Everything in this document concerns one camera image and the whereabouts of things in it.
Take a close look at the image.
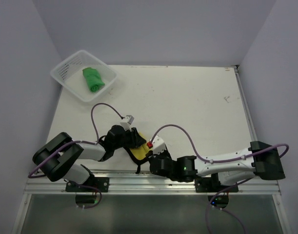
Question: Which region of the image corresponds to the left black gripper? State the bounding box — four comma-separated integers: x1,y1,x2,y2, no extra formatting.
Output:
113,126,146,150

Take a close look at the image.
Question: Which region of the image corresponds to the yellow microfiber towel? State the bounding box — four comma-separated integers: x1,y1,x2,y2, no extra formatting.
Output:
124,131,154,175

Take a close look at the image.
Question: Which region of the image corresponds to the green microfiber towel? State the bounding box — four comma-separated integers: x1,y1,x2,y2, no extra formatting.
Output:
82,67,105,93

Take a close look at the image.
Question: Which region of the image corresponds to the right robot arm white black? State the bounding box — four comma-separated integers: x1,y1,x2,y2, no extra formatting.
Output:
146,141,285,192

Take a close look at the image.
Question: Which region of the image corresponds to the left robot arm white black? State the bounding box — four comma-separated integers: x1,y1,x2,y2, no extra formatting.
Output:
28,125,147,192

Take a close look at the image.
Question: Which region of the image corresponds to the white plastic basket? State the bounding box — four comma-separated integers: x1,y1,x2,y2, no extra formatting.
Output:
50,50,118,103

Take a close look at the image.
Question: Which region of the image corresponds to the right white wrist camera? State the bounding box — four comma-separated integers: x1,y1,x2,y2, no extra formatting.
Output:
146,135,166,155

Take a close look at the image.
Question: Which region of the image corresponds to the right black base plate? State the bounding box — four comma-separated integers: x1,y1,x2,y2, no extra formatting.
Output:
194,173,238,193

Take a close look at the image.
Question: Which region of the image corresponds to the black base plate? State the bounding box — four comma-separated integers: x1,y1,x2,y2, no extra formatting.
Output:
65,177,110,193
194,173,238,193

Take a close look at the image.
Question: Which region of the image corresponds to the aluminium mounting rail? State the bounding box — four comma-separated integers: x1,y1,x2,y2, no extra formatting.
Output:
24,170,281,195

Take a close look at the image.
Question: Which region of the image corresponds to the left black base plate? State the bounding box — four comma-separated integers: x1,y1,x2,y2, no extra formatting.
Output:
65,177,110,193

